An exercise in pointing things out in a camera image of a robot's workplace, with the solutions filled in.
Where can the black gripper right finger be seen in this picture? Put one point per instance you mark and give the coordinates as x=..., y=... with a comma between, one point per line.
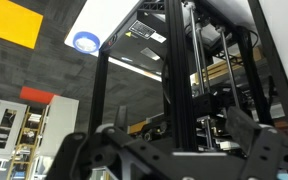
x=244, y=130

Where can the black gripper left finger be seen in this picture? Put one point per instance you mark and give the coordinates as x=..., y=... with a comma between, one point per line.
x=120, y=120

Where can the plain white cabinet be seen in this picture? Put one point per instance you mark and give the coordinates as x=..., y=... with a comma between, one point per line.
x=62, y=123

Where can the wooden board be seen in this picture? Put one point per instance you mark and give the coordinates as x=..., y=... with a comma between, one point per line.
x=217, y=68

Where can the black 3D printer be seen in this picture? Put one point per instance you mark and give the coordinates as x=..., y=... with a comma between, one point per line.
x=179, y=66

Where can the red floor mat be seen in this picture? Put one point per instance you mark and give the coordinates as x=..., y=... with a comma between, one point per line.
x=39, y=95

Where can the wooden shelf rack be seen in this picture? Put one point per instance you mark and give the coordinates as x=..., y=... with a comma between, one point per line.
x=27, y=143

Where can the yellow floor mat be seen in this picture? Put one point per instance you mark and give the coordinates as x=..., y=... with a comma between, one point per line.
x=7, y=21

